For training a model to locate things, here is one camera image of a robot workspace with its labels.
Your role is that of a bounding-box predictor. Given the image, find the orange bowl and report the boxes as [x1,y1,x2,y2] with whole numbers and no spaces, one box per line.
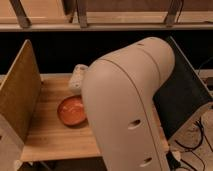
[57,96,87,126]

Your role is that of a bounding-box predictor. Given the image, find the wooden shelf rail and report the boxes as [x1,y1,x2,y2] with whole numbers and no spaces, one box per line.
[0,0,213,31]

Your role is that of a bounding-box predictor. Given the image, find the left wooden side panel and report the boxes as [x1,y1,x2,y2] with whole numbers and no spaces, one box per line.
[0,40,41,171]

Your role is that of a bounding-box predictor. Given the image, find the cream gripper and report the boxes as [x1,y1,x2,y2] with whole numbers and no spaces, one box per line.
[68,64,88,94]

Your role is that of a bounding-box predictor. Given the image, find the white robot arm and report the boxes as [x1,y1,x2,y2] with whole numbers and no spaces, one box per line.
[69,37,175,171]

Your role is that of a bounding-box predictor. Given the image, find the black floor cables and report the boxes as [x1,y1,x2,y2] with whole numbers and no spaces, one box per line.
[166,117,213,171]

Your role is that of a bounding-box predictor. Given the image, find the black right side panel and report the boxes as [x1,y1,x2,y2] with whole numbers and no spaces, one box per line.
[154,37,213,141]

